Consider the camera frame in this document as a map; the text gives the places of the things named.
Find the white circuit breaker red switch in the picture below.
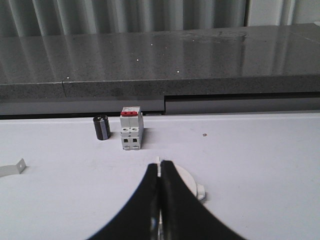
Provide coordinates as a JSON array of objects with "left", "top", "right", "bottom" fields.
[{"left": 120, "top": 106, "right": 144, "bottom": 150}]

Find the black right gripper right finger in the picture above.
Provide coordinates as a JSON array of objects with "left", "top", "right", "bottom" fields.
[{"left": 160, "top": 160, "right": 244, "bottom": 240}]

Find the white half clamp ring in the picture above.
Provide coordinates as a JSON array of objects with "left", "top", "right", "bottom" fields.
[
  {"left": 0, "top": 158, "right": 27, "bottom": 178},
  {"left": 155, "top": 156, "right": 208, "bottom": 200}
]

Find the grey stone counter ledge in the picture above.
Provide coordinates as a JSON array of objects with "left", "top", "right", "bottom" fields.
[{"left": 0, "top": 23, "right": 320, "bottom": 116}]

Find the dark cylindrical capacitor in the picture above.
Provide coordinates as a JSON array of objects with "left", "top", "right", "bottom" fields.
[{"left": 93, "top": 114, "right": 111, "bottom": 141}]

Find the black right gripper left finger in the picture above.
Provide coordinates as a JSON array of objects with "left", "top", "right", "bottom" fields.
[{"left": 90, "top": 163, "right": 160, "bottom": 240}]

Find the grey pleated curtain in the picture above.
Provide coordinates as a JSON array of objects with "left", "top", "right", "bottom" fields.
[{"left": 0, "top": 0, "right": 320, "bottom": 37}]

